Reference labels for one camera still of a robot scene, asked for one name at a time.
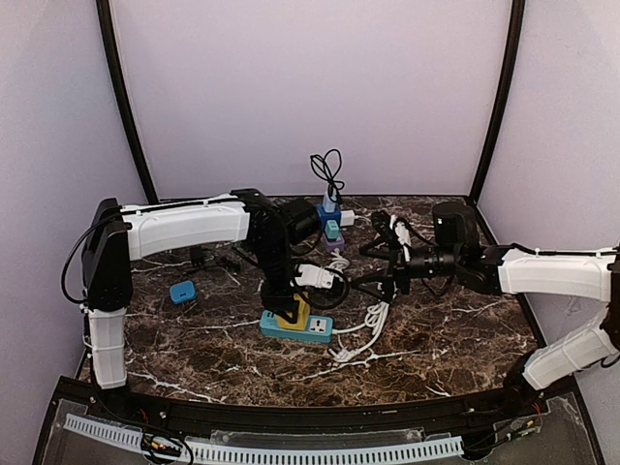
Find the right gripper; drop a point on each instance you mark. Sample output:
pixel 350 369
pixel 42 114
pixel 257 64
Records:
pixel 398 270

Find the teal charger plug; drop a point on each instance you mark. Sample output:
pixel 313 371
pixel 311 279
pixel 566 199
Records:
pixel 331 230

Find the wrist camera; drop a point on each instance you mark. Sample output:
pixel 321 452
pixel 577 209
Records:
pixel 302 219
pixel 455 224

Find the black charger with cable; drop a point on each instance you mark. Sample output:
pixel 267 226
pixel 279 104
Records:
pixel 203 259

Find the yellow cube socket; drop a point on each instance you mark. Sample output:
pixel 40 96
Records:
pixel 297 320

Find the black frame post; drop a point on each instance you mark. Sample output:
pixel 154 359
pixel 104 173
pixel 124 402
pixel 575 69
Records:
pixel 122 100
pixel 501 99

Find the purple power strip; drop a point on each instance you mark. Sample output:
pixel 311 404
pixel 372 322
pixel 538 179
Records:
pixel 335 248

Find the right black frame post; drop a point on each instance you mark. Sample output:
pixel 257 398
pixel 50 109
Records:
pixel 501 99

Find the white charger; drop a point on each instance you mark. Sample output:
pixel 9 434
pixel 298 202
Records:
pixel 348 218

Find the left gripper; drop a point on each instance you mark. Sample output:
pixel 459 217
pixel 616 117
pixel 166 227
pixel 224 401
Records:
pixel 277 298

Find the teal power strip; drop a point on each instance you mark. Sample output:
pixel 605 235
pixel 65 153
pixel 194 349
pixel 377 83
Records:
pixel 318 329

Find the light blue charger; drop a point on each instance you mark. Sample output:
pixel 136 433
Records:
pixel 329 205

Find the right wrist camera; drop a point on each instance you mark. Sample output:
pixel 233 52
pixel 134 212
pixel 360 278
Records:
pixel 455 224

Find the blue square adapter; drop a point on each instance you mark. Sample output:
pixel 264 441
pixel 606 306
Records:
pixel 183 292

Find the white slotted cable duct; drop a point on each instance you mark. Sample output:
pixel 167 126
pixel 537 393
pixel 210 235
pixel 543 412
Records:
pixel 227 447

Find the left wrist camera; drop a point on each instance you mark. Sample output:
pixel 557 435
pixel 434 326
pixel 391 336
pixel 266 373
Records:
pixel 302 219

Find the dark blue cube socket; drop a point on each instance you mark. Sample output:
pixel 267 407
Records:
pixel 335 215

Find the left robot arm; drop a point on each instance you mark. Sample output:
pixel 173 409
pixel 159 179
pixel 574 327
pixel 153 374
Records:
pixel 120 235

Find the left black frame post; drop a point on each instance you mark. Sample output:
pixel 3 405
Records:
pixel 122 100

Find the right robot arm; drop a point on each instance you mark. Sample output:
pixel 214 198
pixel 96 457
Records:
pixel 455 252

